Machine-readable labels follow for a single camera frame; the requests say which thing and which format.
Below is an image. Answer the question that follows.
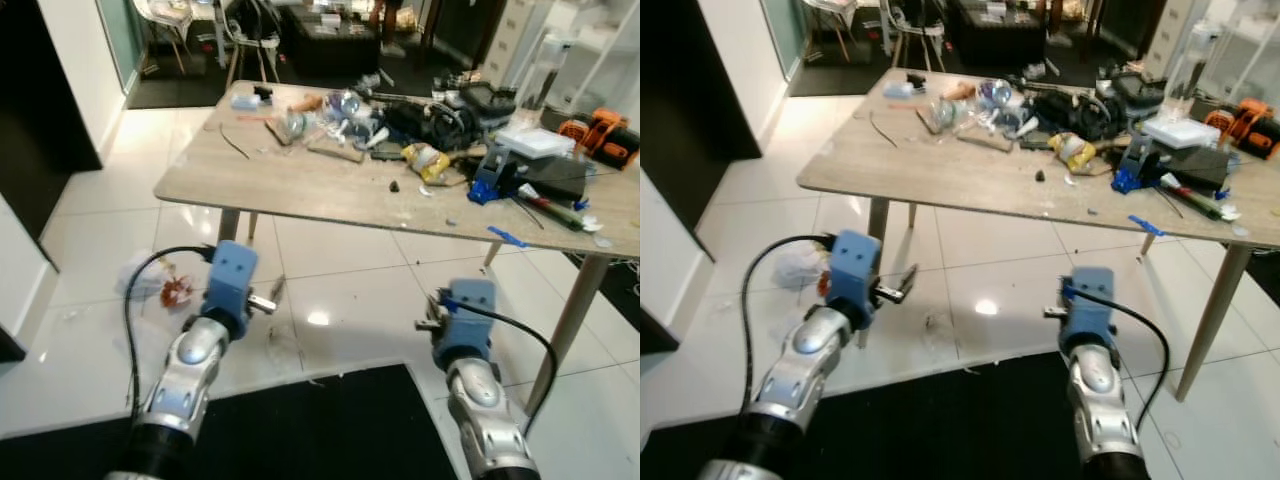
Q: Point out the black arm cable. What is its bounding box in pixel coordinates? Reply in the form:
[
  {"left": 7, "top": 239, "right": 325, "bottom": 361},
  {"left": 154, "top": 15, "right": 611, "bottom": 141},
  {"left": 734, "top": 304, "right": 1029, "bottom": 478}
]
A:
[
  {"left": 121, "top": 245, "right": 217, "bottom": 421},
  {"left": 1085, "top": 286, "right": 1172, "bottom": 433},
  {"left": 739, "top": 234, "right": 833, "bottom": 413},
  {"left": 468, "top": 298, "right": 560, "bottom": 437}
]

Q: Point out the flat white box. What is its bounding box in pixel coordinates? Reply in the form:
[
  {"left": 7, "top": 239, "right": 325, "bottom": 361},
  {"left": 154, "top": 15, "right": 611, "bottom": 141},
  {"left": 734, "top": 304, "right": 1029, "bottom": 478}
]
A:
[
  {"left": 1142, "top": 116, "right": 1222, "bottom": 152},
  {"left": 494, "top": 125, "right": 577, "bottom": 162}
]

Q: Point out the white plastic trash bag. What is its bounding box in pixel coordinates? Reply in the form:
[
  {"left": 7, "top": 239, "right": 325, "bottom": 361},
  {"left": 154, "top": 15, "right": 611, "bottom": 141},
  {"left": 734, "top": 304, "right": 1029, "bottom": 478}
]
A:
[
  {"left": 770, "top": 240, "right": 834, "bottom": 297},
  {"left": 115, "top": 250, "right": 207, "bottom": 312}
]

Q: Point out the thin black wire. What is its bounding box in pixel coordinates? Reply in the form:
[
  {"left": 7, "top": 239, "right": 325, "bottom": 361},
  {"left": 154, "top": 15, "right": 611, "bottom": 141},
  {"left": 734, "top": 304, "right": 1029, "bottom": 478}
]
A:
[
  {"left": 217, "top": 121, "right": 252, "bottom": 160},
  {"left": 867, "top": 111, "right": 899, "bottom": 150}
]

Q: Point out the blue printed plastic part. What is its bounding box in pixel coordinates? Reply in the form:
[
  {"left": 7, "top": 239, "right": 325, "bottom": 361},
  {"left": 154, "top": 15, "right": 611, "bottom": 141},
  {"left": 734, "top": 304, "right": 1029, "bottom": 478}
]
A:
[
  {"left": 1111, "top": 135, "right": 1162, "bottom": 195},
  {"left": 467, "top": 145, "right": 522, "bottom": 207}
]

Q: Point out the tall clear plastic bottle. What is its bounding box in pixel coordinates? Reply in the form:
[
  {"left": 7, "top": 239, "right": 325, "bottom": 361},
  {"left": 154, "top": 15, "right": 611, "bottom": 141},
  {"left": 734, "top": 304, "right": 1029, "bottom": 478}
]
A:
[
  {"left": 1164, "top": 24, "right": 1224, "bottom": 118},
  {"left": 514, "top": 34, "right": 577, "bottom": 128}
]

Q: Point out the yellow snack packet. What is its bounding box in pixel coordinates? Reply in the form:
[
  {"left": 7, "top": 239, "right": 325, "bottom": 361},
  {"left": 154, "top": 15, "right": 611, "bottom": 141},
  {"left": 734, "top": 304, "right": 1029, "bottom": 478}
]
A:
[
  {"left": 401, "top": 142, "right": 454, "bottom": 185},
  {"left": 1047, "top": 131, "right": 1099, "bottom": 174}
]

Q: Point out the black floor mat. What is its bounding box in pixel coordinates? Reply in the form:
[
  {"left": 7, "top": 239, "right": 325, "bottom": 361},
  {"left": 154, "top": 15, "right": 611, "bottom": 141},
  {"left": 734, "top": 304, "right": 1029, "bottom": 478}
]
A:
[
  {"left": 640, "top": 350, "right": 1101, "bottom": 480},
  {"left": 0, "top": 362, "right": 461, "bottom": 480}
]

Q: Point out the flat black device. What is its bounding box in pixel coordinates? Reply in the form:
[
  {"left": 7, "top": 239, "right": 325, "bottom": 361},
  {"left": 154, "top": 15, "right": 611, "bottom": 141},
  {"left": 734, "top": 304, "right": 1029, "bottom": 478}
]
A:
[
  {"left": 1159, "top": 145, "right": 1237, "bottom": 197},
  {"left": 519, "top": 155, "right": 597, "bottom": 207}
]

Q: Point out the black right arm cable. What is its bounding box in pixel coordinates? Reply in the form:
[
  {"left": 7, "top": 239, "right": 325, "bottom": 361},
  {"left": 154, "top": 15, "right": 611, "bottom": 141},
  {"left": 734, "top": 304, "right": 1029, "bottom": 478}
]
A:
[
  {"left": 468, "top": 298, "right": 560, "bottom": 437},
  {"left": 1085, "top": 286, "right": 1172, "bottom": 433}
]

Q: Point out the orange and black tool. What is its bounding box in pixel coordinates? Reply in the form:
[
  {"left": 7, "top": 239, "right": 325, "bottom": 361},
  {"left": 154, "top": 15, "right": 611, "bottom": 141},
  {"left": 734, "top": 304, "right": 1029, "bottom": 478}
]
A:
[
  {"left": 1204, "top": 97, "right": 1280, "bottom": 160},
  {"left": 557, "top": 107, "right": 641, "bottom": 170}
]

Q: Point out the clear crumpled plastic wrap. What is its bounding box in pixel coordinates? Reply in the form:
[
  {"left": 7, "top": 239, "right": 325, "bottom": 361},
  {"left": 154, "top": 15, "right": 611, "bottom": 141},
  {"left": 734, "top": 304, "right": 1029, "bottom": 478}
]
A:
[
  {"left": 274, "top": 89, "right": 387, "bottom": 152},
  {"left": 924, "top": 79, "right": 1042, "bottom": 142}
]

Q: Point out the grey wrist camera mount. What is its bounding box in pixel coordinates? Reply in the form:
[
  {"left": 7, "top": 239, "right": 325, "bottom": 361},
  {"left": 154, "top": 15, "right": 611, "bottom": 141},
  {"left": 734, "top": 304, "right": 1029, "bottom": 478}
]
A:
[
  {"left": 1059, "top": 267, "right": 1117, "bottom": 351},
  {"left": 826, "top": 230, "right": 882, "bottom": 328},
  {"left": 203, "top": 240, "right": 260, "bottom": 338},
  {"left": 436, "top": 279, "right": 499, "bottom": 367}
]

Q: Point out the black cable bundle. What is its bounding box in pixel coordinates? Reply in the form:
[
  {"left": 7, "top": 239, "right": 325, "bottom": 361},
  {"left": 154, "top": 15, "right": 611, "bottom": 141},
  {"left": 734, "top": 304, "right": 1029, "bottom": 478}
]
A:
[
  {"left": 384, "top": 95, "right": 482, "bottom": 152},
  {"left": 1029, "top": 87, "right": 1127, "bottom": 142}
]

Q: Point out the metal frame chair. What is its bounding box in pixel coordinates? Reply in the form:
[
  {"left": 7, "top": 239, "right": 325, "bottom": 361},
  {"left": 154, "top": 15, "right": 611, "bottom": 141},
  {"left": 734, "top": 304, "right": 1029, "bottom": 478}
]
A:
[
  {"left": 884, "top": 0, "right": 947, "bottom": 73},
  {"left": 214, "top": 0, "right": 287, "bottom": 87}
]

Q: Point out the black case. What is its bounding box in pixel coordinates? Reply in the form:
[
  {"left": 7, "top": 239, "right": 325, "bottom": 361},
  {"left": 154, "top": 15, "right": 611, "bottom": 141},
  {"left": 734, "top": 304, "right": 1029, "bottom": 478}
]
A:
[
  {"left": 454, "top": 81, "right": 517, "bottom": 127},
  {"left": 1096, "top": 69, "right": 1167, "bottom": 117}
]

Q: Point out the low black cabinet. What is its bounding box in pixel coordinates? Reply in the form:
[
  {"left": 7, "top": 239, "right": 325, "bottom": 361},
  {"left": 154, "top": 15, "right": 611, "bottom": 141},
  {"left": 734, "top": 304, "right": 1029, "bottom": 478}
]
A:
[
  {"left": 944, "top": 0, "right": 1047, "bottom": 72},
  {"left": 284, "top": 4, "right": 382, "bottom": 82}
]

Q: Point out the small wooden board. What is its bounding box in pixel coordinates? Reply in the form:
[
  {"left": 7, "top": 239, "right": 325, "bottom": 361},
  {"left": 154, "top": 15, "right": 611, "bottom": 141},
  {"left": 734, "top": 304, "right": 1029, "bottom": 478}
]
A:
[
  {"left": 954, "top": 125, "right": 1017, "bottom": 154},
  {"left": 306, "top": 135, "right": 367, "bottom": 164}
]

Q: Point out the green and red stick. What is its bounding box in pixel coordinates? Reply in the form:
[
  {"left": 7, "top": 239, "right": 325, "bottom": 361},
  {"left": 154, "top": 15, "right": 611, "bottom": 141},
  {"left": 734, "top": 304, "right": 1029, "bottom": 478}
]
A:
[
  {"left": 1159, "top": 172, "right": 1242, "bottom": 224},
  {"left": 514, "top": 184, "right": 593, "bottom": 234}
]

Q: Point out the white drawer unit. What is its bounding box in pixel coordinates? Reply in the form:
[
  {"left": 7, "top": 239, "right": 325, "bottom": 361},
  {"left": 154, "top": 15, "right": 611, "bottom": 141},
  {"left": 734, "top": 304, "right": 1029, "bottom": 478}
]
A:
[
  {"left": 479, "top": 0, "right": 542, "bottom": 87},
  {"left": 1139, "top": 0, "right": 1207, "bottom": 82}
]

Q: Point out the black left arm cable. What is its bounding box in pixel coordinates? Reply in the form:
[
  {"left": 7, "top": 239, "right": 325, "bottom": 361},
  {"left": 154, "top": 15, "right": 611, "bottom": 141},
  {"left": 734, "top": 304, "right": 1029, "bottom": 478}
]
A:
[
  {"left": 121, "top": 245, "right": 217, "bottom": 421},
  {"left": 739, "top": 234, "right": 833, "bottom": 413}
]

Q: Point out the light wooden table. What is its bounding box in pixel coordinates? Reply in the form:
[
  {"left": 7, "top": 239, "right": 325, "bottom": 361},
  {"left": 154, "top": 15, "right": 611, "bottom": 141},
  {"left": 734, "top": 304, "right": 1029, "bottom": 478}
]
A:
[
  {"left": 797, "top": 68, "right": 1280, "bottom": 403},
  {"left": 153, "top": 80, "right": 641, "bottom": 413}
]

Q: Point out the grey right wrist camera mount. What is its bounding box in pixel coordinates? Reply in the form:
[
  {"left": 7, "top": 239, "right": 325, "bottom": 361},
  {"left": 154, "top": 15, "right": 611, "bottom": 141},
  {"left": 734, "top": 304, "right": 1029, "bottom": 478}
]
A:
[
  {"left": 1059, "top": 267, "right": 1117, "bottom": 351},
  {"left": 436, "top": 279, "right": 499, "bottom": 367}
]

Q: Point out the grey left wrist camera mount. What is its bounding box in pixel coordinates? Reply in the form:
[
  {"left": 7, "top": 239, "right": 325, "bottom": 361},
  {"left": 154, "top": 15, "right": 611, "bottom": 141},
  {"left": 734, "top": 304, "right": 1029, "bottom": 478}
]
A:
[
  {"left": 203, "top": 240, "right": 260, "bottom": 338},
  {"left": 826, "top": 230, "right": 882, "bottom": 328}
]

